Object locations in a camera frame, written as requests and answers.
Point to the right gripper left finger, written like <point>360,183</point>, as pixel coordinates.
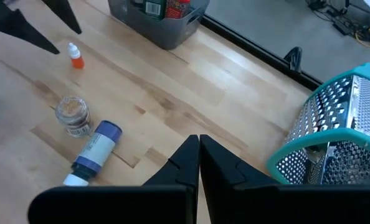
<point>126,205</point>

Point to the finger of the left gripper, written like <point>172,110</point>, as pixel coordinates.
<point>17,25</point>
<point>65,15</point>

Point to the dark grey plastic bin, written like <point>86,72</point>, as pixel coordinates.
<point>160,34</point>

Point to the small orange food colouring bottle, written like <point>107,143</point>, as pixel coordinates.
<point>77,62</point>

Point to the red-lidded spice tin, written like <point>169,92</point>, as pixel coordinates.
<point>175,9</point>

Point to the teal-framed metal box grater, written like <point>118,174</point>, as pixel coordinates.
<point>328,109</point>

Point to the green-lidded spice jar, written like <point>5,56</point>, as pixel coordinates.
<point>154,9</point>

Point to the black table clamp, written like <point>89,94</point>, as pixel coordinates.
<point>294,59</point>

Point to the small glass sprinkles jar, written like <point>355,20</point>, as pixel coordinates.
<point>73,115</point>

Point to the purple icing bottle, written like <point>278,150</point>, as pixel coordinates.
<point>94,149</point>

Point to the black power brick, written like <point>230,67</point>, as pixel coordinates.
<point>340,28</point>

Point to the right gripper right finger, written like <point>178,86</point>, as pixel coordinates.
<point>266,205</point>

